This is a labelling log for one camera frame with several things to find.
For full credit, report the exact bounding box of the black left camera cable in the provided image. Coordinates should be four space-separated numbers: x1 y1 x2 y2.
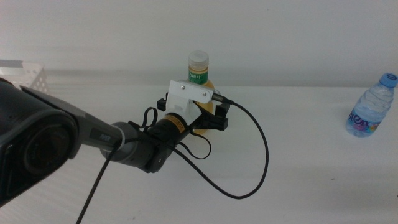
75 93 270 224

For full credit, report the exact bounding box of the clear water bottle blue cap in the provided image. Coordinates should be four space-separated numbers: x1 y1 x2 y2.
345 73 398 138

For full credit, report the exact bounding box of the yellow tea bottle white cap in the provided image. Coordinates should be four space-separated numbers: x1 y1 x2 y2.
187 50 218 136

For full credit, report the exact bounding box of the thin black left wrist cable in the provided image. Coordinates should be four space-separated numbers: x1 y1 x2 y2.
142 106 213 161

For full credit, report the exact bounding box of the white perforated plastic basket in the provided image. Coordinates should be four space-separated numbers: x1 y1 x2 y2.
0 59 50 94

